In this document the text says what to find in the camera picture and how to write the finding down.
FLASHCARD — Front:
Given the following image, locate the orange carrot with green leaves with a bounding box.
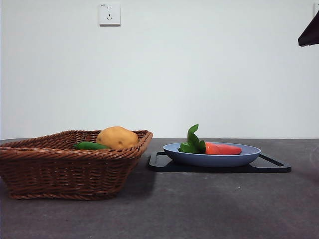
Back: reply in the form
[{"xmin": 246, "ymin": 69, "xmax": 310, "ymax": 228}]
[{"xmin": 177, "ymin": 123, "xmax": 243, "ymax": 155}]

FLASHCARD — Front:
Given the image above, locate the light blue round plate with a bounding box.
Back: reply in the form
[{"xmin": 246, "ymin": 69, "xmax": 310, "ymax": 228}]
[{"xmin": 162, "ymin": 142, "xmax": 262, "ymax": 168}]

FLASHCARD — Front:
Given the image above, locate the dark rectangular tray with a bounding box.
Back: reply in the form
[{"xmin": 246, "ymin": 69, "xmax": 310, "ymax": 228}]
[{"xmin": 148, "ymin": 151, "xmax": 292, "ymax": 173}]

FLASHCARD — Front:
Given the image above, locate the yellow-brown potato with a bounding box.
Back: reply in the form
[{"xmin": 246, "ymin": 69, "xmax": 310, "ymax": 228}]
[{"xmin": 96, "ymin": 126, "xmax": 140, "ymax": 151}]

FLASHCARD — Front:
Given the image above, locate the green pepper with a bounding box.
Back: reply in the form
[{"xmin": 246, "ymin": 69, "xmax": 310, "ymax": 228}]
[{"xmin": 73, "ymin": 141, "xmax": 111, "ymax": 150}]

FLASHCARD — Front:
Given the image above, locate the brown wicker basket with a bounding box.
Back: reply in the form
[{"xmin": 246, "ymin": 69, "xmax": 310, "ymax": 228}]
[{"xmin": 0, "ymin": 129, "xmax": 154, "ymax": 201}]

